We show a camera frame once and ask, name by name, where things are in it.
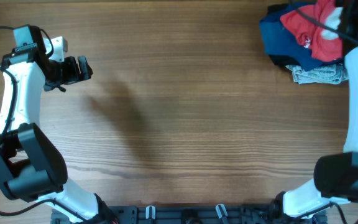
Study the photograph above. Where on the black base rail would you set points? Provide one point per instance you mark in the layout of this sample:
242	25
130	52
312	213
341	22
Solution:
241	214

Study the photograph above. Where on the red garment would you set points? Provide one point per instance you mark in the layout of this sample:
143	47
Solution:
308	35

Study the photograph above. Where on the black garment under pile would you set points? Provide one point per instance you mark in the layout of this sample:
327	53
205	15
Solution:
280	60

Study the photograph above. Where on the white t-shirt with black print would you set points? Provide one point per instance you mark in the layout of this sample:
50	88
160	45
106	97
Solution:
333	21

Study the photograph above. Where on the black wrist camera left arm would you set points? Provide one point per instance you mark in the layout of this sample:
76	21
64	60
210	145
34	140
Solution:
32	37

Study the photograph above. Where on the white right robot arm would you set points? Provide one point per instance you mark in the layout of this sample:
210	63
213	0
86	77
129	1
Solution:
335	178

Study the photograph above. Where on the dark blue garment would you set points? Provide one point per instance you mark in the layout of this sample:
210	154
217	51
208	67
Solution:
279	41

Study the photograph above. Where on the grey denim garment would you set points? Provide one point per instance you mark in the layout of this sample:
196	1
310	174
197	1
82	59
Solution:
328	74

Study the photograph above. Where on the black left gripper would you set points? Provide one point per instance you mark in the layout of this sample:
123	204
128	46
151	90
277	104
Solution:
81	68

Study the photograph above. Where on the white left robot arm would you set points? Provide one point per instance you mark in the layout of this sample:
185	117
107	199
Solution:
32	170

